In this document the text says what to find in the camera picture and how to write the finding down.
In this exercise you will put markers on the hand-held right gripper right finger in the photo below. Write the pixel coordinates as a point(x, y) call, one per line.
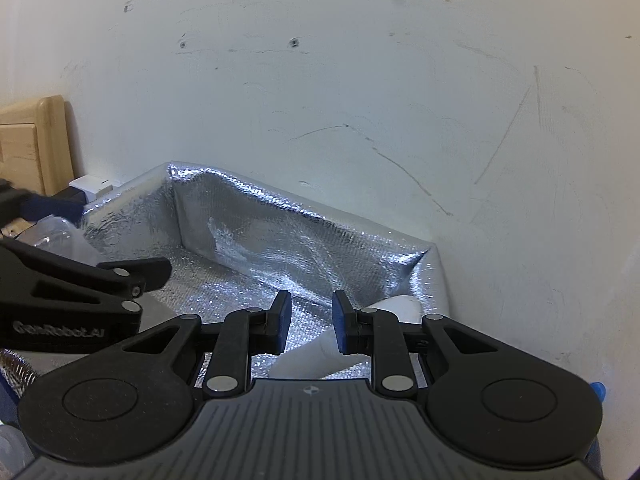
point(342, 325)

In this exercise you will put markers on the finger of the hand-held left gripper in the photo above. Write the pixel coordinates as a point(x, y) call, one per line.
point(150, 272)
point(50, 205)

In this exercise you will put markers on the small white box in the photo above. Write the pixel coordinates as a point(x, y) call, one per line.
point(92, 187)

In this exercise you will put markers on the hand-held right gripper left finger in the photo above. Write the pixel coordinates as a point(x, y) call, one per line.
point(283, 322)

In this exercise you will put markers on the clear plastic bottle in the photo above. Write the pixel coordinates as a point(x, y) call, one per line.
point(60, 240)

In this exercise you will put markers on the wooden headboard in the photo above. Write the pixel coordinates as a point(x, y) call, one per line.
point(30, 135)

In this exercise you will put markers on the silver insulated bag blue trim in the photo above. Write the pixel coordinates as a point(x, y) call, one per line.
point(300, 240)

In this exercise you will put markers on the white foam block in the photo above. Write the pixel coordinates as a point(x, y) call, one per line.
point(320, 360)

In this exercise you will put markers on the blue plastic container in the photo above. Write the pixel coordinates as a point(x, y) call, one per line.
point(598, 392)

